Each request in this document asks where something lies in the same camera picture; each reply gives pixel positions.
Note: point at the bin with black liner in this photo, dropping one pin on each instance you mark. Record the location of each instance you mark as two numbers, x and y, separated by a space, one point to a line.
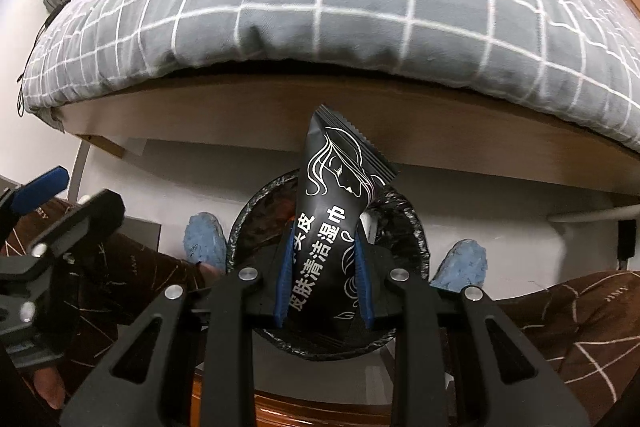
410 237

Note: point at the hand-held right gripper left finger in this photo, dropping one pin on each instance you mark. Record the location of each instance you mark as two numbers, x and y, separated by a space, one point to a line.
284 277

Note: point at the person's right leg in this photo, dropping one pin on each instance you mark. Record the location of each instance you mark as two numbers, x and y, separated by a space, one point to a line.
575 332

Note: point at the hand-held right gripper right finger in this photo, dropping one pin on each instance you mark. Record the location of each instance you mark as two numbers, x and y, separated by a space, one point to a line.
364 287

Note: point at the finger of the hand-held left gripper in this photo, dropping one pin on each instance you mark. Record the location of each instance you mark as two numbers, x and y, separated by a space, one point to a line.
45 187
100 212

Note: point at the black wet wipe packet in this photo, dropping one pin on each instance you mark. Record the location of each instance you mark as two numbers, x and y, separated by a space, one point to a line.
330 187

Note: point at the person's leg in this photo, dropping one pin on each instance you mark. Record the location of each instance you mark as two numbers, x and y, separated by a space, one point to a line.
130 267
575 332

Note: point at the blue fuzzy slipper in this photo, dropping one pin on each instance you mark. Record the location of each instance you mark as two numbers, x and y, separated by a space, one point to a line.
205 237
462 264

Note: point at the person's left leg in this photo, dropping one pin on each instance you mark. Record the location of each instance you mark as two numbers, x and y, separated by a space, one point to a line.
130 267

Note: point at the person's left hand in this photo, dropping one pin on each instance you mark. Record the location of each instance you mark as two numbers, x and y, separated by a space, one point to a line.
47 387

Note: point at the grey checked bed mattress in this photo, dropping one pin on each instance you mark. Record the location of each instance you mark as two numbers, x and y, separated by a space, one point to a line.
300 7

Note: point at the white bed base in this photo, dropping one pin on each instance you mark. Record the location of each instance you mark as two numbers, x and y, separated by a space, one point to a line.
200 187

